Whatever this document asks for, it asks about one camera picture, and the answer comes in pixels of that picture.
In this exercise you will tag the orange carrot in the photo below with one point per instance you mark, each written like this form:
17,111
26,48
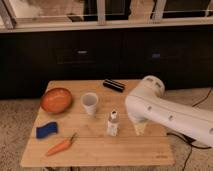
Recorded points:
63,145

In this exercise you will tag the black power adapter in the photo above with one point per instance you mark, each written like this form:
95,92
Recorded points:
188,139

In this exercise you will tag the blue sponge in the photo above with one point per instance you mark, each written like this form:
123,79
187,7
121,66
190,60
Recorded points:
46,130

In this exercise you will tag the orange bowl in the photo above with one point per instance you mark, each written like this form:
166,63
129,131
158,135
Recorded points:
56,100

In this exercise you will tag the black rectangular case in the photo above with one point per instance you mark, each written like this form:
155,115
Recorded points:
114,85

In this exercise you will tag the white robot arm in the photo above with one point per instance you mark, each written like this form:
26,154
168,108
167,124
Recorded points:
145,102

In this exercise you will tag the small white bottle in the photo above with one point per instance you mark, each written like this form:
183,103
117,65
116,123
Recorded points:
113,123

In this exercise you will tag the white paper cup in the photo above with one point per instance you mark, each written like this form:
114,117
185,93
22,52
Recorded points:
89,102

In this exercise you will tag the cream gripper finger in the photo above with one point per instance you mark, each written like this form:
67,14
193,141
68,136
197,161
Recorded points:
140,127

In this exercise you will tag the dark cabinet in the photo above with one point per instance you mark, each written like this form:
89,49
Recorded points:
182,57

